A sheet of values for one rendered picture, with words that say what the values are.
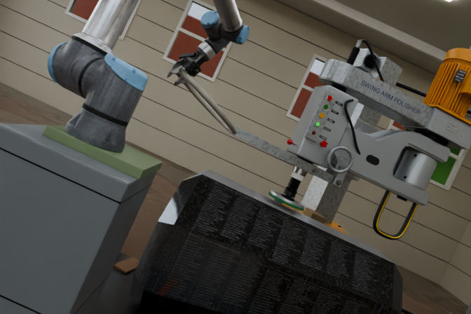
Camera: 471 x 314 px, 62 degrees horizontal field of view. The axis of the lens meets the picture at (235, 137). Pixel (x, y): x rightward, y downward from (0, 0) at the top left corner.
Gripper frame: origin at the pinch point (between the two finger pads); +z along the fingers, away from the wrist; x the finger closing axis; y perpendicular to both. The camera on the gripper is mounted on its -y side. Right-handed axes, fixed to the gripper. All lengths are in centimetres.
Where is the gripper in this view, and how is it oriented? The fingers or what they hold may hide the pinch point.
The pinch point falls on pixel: (172, 79)
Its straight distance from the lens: 202.2
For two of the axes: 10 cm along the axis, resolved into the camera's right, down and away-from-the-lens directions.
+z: -7.3, 6.8, -0.7
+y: 4.8, 4.4, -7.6
